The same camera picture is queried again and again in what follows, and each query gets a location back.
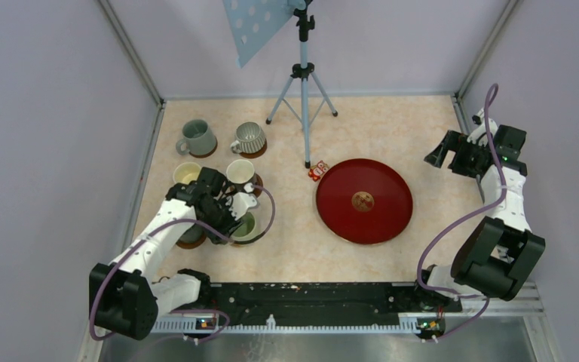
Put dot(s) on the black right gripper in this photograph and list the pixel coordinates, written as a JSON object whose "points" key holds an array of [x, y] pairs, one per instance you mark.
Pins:
{"points": [[457, 142]]}

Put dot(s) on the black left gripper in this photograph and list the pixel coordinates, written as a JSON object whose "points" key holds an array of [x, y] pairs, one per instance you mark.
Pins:
{"points": [[231, 224]]}

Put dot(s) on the cream ceramic mug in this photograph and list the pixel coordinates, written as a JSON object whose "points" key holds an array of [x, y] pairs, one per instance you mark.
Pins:
{"points": [[186, 172]]}

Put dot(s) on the white faceted cup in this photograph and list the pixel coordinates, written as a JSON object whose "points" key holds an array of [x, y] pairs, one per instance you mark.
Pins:
{"points": [[240, 173]]}

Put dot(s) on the dark green mug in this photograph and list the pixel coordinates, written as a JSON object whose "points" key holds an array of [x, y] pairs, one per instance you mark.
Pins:
{"points": [[193, 233]]}

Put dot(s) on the light green mug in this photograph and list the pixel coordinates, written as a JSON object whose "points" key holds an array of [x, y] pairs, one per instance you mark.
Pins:
{"points": [[247, 231]]}

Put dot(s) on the grey ceramic mug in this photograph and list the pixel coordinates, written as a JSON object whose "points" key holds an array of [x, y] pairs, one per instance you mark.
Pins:
{"points": [[197, 137]]}

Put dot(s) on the ribbed grey white cup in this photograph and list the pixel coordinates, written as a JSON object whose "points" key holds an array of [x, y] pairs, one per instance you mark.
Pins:
{"points": [[249, 138]]}

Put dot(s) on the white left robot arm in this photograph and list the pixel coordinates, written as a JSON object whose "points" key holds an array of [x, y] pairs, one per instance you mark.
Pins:
{"points": [[122, 297]]}

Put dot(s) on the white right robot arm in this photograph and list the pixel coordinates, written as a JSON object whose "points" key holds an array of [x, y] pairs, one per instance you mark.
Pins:
{"points": [[499, 255]]}

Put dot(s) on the brown wooden coaster back left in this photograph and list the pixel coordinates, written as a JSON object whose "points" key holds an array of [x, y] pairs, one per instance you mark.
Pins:
{"points": [[205, 155]]}

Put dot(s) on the dark brown wooden coaster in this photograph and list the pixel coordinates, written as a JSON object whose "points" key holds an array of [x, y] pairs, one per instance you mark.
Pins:
{"points": [[258, 183]]}

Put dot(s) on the brown wooden coaster front left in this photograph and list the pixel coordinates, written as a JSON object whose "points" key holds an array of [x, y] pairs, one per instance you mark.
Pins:
{"points": [[191, 245]]}

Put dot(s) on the brown wooden coaster back middle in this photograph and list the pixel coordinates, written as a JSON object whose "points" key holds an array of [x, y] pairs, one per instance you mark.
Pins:
{"points": [[255, 154]]}

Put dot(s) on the red round tray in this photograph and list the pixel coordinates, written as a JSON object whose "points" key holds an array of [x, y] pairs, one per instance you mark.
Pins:
{"points": [[364, 201]]}

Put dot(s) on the red owl number tag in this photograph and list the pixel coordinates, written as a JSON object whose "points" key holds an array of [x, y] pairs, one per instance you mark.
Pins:
{"points": [[316, 171]]}

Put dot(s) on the light blue tripod stand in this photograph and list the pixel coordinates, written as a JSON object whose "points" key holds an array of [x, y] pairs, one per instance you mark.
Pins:
{"points": [[303, 71]]}

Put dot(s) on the blue perforated board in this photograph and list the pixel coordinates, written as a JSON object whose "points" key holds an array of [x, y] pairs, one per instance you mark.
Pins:
{"points": [[254, 22]]}

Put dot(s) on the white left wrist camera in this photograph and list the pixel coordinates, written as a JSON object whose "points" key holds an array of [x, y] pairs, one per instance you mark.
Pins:
{"points": [[240, 203]]}

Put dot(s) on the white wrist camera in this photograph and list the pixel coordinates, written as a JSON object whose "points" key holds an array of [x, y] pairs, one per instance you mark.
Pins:
{"points": [[479, 135], [240, 203]]}

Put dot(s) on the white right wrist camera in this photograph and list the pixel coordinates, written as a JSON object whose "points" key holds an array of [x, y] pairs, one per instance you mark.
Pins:
{"points": [[479, 135]]}

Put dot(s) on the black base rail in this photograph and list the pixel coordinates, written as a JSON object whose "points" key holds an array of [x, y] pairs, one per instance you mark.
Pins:
{"points": [[325, 304]]}

